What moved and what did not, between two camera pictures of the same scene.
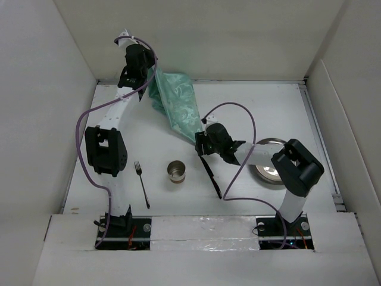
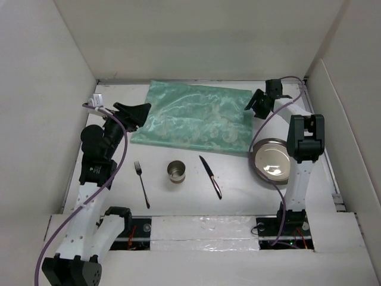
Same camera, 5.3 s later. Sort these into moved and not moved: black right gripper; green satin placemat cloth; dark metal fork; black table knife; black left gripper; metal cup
Moved: green satin placemat cloth; black left gripper; black right gripper
Not moved: black table knife; metal cup; dark metal fork
